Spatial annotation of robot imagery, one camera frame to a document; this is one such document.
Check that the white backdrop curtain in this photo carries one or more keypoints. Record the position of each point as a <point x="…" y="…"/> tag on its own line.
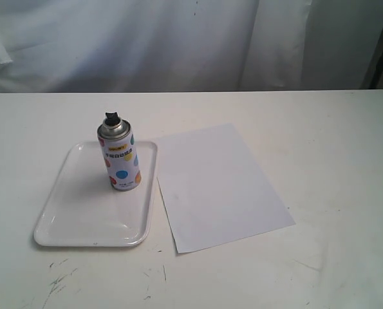
<point x="166" y="46"/>

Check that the white paper sheet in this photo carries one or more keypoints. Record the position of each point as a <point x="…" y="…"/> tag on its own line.
<point x="213" y="190"/>

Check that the polka dot spray can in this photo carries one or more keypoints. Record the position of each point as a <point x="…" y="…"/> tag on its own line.
<point x="117" y="143"/>

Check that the white plastic tray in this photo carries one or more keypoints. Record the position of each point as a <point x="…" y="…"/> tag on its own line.
<point x="83" y="210"/>

